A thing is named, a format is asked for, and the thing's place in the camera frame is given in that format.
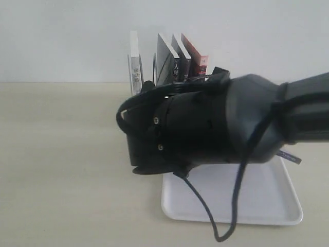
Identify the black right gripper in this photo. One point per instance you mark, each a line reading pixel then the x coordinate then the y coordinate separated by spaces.
pixel 178 131

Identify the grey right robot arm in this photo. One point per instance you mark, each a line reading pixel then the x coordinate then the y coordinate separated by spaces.
pixel 298 111

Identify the grey white cover book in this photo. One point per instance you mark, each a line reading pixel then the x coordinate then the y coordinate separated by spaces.
pixel 135 64

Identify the black white spine book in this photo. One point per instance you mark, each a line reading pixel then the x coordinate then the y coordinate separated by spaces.
pixel 167 61

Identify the red teal spine book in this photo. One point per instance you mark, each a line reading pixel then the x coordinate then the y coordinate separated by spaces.
pixel 199 61

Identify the white plastic tray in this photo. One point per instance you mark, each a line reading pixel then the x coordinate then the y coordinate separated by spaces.
pixel 267 195

